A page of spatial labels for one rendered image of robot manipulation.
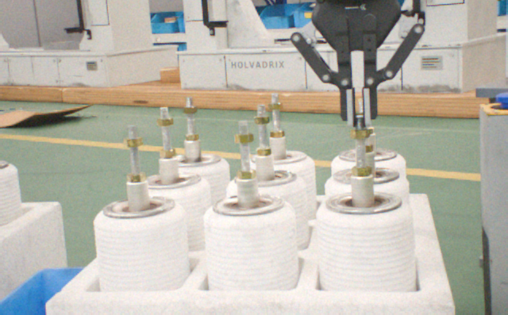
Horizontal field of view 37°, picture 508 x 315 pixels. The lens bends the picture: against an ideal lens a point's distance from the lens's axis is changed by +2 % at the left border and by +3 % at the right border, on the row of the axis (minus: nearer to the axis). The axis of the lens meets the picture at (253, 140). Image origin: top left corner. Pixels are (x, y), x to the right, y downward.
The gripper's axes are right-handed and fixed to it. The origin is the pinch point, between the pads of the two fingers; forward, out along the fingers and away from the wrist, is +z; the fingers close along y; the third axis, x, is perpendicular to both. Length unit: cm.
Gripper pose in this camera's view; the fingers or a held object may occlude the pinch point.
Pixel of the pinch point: (359, 106)
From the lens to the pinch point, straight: 74.1
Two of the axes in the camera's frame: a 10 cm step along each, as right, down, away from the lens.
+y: 9.8, -0.3, -1.9
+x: 1.8, -1.9, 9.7
